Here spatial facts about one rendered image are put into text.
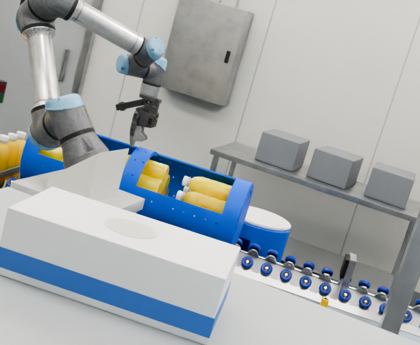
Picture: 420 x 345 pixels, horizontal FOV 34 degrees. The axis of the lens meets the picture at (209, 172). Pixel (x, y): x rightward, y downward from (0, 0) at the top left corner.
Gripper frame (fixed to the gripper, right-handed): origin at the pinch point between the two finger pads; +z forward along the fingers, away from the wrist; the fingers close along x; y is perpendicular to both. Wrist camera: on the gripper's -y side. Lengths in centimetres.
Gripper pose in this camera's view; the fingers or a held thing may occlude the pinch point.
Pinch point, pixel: (131, 143)
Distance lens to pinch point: 268.4
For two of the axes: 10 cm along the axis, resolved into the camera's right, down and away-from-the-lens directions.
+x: 2.0, -1.5, 9.7
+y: 9.4, 3.0, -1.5
